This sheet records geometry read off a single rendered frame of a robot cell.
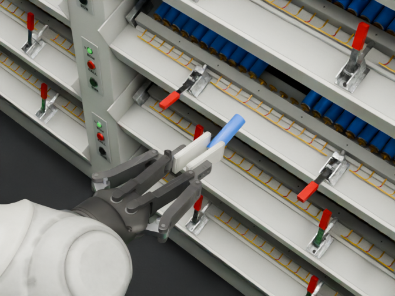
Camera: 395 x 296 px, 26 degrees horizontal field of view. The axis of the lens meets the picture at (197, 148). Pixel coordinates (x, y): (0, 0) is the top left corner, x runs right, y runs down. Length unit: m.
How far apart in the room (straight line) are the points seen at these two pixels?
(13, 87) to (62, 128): 0.17
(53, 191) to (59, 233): 1.15
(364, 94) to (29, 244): 0.51
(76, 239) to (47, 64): 0.97
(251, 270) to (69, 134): 0.50
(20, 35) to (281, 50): 0.75
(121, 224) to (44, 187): 0.93
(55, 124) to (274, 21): 0.79
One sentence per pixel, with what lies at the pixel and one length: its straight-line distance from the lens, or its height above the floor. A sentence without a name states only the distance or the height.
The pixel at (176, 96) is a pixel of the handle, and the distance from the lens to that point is 1.32.
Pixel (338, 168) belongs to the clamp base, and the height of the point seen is 0.56.
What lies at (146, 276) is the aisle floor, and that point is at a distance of 1.77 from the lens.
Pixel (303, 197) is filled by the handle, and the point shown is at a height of 0.55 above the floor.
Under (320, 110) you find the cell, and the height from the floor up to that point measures 0.58.
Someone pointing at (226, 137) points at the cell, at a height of 0.63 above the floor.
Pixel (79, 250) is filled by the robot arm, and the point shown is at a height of 0.88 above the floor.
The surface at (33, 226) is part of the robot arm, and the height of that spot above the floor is 0.86.
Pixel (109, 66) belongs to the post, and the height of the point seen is 0.48.
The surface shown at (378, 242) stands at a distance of 1.38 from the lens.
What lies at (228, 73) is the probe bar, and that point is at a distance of 1.33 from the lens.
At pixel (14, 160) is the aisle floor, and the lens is 2.00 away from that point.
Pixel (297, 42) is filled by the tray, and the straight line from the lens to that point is 1.16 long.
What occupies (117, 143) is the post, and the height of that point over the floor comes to 0.27.
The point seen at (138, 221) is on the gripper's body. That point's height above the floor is 0.66.
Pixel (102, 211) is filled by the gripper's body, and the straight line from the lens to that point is 1.01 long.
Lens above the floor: 1.50
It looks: 49 degrees down
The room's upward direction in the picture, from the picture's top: straight up
